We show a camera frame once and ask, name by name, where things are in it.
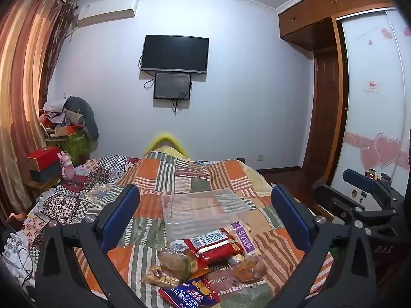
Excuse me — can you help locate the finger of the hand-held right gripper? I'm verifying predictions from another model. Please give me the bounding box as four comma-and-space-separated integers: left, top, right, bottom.
313, 184, 399, 228
342, 168, 405, 207

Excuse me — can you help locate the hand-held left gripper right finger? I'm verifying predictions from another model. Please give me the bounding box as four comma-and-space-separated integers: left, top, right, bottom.
271, 184, 377, 308

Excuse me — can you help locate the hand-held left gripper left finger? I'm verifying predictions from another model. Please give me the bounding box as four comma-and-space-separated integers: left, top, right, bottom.
35, 184, 151, 308

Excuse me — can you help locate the orange rice cracker packet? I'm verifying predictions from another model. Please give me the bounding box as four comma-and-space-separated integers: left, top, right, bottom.
157, 248, 190, 281

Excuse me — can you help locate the clear plastic container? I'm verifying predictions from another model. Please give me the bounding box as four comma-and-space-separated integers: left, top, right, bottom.
162, 189, 249, 243

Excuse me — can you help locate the red snack packet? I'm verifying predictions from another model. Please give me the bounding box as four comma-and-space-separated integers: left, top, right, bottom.
183, 229, 245, 268

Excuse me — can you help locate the blue snack bag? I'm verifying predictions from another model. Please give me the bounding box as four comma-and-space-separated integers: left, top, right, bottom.
158, 279, 222, 308

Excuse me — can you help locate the purple snack packet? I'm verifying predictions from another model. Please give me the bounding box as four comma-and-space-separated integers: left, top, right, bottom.
229, 221, 258, 256

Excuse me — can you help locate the brown wooden door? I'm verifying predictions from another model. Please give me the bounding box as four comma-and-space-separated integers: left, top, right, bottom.
302, 50, 349, 183

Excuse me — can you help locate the white sliding wardrobe door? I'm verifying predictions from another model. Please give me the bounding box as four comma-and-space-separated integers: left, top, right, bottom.
331, 6, 411, 206

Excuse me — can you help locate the brown pastry packet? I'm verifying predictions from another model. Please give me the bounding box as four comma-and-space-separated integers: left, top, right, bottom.
232, 255, 268, 284

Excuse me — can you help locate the pink rabbit toy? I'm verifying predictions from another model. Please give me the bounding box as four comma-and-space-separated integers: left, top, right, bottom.
57, 151, 76, 181

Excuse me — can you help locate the green patterned bag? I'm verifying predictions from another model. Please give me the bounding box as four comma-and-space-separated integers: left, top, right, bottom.
62, 131, 92, 166

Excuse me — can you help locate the tan cookie packet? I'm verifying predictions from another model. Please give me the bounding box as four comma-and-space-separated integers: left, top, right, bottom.
141, 265, 180, 288

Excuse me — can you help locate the yellow pillow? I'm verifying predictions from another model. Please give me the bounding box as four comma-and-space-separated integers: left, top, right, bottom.
144, 131, 190, 161

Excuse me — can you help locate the dark box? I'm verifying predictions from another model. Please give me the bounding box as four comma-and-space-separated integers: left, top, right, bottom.
29, 163, 63, 183

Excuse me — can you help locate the red box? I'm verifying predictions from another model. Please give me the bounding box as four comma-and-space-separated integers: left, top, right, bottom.
25, 146, 63, 170

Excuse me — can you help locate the grey cushion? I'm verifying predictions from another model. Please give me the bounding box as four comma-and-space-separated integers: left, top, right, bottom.
64, 95, 99, 142

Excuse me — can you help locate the pile of clutter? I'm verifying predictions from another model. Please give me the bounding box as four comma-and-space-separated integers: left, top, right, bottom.
39, 101, 86, 139

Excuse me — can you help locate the white power strip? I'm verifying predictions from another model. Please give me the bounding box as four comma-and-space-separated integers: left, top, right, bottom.
2, 231, 28, 265

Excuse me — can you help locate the small black monitor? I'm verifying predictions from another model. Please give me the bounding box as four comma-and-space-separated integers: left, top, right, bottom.
153, 72, 192, 100

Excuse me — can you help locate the wooden overhead cabinet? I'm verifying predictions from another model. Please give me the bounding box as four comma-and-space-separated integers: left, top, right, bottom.
278, 0, 397, 52

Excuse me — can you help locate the striped orange curtain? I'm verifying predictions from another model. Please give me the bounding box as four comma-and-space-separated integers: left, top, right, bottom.
0, 0, 78, 223

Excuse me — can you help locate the white air conditioner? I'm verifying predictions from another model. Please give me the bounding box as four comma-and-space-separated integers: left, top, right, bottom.
74, 0, 139, 28

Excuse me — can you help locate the black cable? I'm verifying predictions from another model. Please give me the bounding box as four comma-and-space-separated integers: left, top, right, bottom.
16, 247, 36, 287

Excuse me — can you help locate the black wall television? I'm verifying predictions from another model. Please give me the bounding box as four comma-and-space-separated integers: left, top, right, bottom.
141, 34, 210, 75

